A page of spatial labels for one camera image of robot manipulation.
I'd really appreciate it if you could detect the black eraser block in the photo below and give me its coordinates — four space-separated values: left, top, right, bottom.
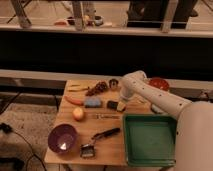
107 101 118 110

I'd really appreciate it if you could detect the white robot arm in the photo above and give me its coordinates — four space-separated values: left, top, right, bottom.
120 70 213 171

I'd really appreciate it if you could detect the small metal cup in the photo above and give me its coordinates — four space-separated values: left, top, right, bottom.
109 79 119 90

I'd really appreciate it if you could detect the silver fork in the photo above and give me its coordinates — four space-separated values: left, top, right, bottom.
93 114 119 119

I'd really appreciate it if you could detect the bunch of dark grapes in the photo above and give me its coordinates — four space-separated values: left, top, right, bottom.
86 81 108 96

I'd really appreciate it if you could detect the blue sponge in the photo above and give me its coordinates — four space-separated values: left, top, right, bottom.
84 97 102 108

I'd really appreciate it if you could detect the grey blue cloth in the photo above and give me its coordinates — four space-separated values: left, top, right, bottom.
151 104 164 114

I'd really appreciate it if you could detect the green plastic tray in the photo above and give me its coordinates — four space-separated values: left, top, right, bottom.
123 114 177 167

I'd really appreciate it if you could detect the red bowl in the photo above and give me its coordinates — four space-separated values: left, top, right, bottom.
149 77 169 91

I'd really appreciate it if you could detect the orange carrot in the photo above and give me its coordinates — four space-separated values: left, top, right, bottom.
65 96 83 106

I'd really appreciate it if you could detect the yellow banana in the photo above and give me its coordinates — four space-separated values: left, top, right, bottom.
67 85 90 92

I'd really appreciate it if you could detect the purple bowl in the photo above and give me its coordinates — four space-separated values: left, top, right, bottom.
48 124 78 154

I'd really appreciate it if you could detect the black handled peeler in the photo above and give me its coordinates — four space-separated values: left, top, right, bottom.
80 127 121 158

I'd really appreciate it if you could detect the black floor cable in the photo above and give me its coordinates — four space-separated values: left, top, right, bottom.
0 122 48 171

